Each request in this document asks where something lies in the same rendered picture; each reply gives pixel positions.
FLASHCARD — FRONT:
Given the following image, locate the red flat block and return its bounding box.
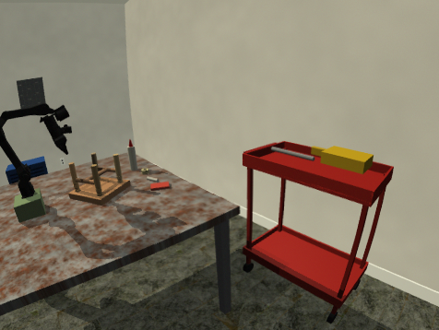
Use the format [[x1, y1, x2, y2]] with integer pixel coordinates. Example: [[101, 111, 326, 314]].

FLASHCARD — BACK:
[[150, 182, 170, 191]]

